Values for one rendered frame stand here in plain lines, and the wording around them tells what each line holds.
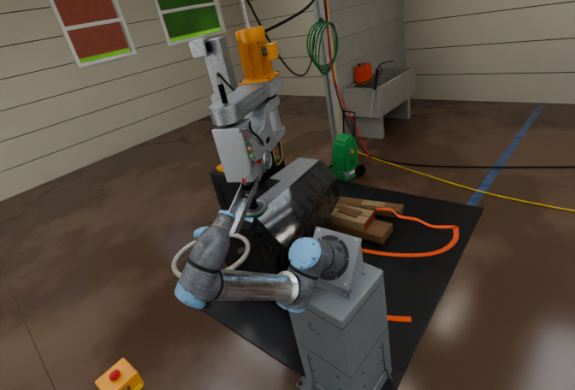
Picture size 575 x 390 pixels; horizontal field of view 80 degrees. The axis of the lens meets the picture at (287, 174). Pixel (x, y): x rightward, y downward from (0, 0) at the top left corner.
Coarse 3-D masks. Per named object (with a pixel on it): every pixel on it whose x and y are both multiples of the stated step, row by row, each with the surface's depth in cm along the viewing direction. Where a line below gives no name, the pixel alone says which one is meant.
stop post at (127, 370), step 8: (120, 360) 136; (112, 368) 133; (120, 368) 132; (128, 368) 132; (104, 376) 130; (120, 376) 129; (128, 376) 128; (136, 376) 129; (96, 384) 128; (104, 384) 127; (112, 384) 127; (120, 384) 126; (128, 384) 127; (136, 384) 130; (144, 384) 132
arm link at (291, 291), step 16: (192, 272) 112; (208, 272) 112; (224, 272) 124; (240, 272) 131; (256, 272) 141; (288, 272) 157; (176, 288) 114; (192, 288) 111; (208, 288) 114; (224, 288) 120; (240, 288) 126; (256, 288) 133; (272, 288) 141; (288, 288) 150; (304, 288) 156; (192, 304) 112; (288, 304) 153; (304, 304) 158
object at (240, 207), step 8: (240, 184) 264; (256, 184) 262; (240, 192) 262; (240, 200) 257; (248, 200) 249; (232, 208) 249; (240, 208) 251; (248, 208) 249; (240, 216) 238; (240, 224) 237; (232, 232) 236
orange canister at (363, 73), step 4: (360, 64) 564; (364, 64) 559; (368, 64) 560; (356, 68) 555; (360, 68) 549; (364, 68) 552; (368, 68) 561; (356, 72) 557; (360, 72) 552; (364, 72) 554; (368, 72) 563; (356, 76) 561; (360, 76) 556; (364, 76) 556; (368, 76) 565; (372, 76) 586; (356, 80) 564; (360, 80) 559; (364, 80) 558; (368, 80) 565; (372, 80) 571; (356, 84) 562; (360, 84) 556; (364, 84) 555
